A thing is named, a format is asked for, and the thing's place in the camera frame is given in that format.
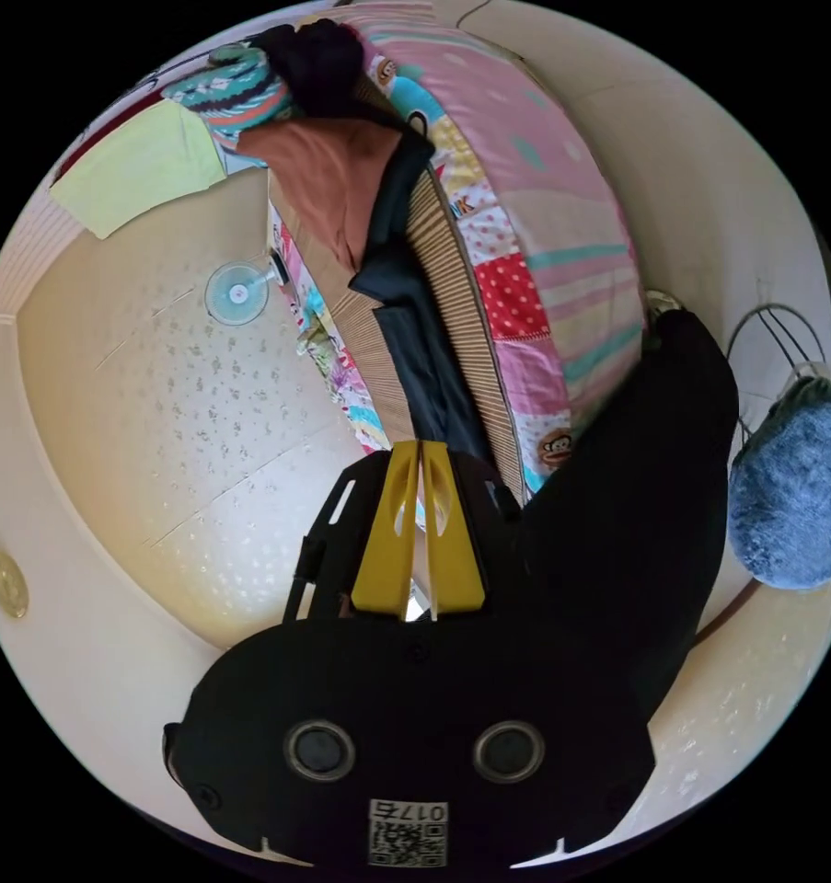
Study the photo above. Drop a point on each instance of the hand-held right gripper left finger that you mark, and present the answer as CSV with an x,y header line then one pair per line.
x,y
386,545

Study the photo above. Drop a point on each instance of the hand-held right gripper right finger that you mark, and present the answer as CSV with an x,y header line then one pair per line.
x,y
453,552

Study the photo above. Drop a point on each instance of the black pants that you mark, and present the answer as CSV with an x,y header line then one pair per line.
x,y
415,345

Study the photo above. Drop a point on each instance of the bed with woven mat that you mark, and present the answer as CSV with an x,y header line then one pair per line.
x,y
449,276

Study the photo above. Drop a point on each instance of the blue fluffy cushion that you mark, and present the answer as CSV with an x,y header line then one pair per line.
x,y
795,483

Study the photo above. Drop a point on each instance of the pile of clothes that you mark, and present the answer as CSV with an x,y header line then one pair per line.
x,y
318,179

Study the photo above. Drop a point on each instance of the round ceiling lamp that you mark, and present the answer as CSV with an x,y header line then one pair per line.
x,y
6,574

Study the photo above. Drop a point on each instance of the yellow-green curtain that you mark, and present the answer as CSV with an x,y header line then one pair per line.
x,y
139,165

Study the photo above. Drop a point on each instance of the teal patterned rolled blanket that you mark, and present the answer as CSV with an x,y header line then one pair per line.
x,y
235,90

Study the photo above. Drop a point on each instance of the wall fan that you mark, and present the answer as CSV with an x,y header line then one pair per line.
x,y
237,294

